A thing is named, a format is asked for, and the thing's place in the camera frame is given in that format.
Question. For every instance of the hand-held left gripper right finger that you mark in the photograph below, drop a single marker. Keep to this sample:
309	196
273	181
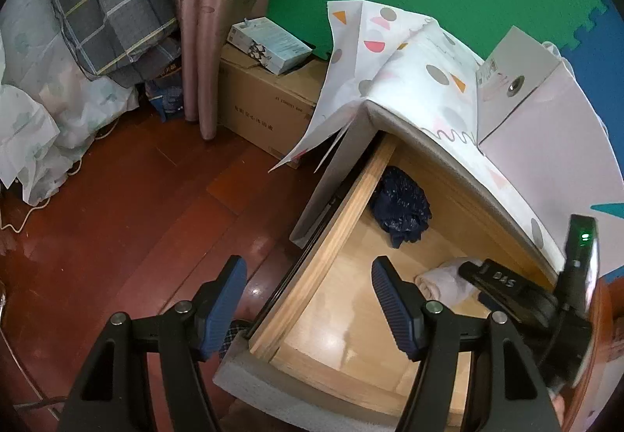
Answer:
390	310

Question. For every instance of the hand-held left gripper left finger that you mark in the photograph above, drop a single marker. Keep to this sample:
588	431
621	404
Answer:
222	310

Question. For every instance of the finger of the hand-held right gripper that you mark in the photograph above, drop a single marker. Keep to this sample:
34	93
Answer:
502	281
490	301

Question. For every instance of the wooden drawer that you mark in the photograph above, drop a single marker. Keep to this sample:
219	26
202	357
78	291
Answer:
341	315

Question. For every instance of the white underwear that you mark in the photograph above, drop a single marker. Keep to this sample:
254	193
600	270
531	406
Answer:
438	283

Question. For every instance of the navy blue patterned underwear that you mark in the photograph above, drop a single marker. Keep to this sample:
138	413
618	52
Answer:
399	207

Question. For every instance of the dark plaid cloth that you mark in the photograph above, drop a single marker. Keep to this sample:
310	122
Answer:
236	332

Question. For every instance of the white shoe box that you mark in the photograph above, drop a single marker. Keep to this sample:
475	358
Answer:
551	144

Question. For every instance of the brown cardboard box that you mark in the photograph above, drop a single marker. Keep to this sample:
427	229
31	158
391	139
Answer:
263	100

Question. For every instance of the blue plastic packet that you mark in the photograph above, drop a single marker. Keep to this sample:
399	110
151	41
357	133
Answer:
165	95

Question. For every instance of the patterned white table cover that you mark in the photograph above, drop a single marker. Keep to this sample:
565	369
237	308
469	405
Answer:
414	61

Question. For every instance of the blue foam mat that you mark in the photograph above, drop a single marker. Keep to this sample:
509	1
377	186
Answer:
604	56

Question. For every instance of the white floral bedding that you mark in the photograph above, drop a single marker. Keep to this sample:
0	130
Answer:
39	120

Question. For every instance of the small light blue box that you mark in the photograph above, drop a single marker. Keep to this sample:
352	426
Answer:
273	44

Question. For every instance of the floral pink curtain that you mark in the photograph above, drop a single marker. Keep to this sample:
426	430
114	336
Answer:
209	22

